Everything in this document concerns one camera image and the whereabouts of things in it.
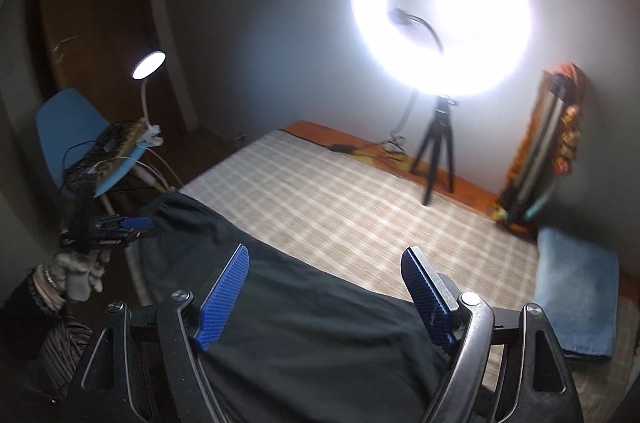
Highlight white clip desk lamp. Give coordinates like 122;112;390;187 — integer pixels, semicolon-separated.
131;50;166;148

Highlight dark green pants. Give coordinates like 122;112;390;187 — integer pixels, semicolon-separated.
139;191;448;422

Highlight black ring light cable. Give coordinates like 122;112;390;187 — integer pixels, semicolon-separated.
326;89;419;159

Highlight left forearm dark sleeve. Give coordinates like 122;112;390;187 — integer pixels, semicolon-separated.
1;265;65;377

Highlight left hand white glove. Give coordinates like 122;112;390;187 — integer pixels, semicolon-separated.
42;249;112;303

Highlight leopard print cushion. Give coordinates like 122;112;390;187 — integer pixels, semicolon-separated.
63;119;146;188

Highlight folded blue cloth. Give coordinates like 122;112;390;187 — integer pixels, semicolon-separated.
533;226;620;362

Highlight black tripod stand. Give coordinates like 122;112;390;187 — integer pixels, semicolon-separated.
409;96;458;206

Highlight brown wooden door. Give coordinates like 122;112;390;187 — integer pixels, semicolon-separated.
40;0;186;142

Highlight striped purple trouser leg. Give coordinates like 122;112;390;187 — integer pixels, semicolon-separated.
39;313;92;399

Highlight blue plastic chair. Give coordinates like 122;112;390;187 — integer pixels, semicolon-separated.
36;88;146;198

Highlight bright ring light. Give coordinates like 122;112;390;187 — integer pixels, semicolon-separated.
350;0;534;99

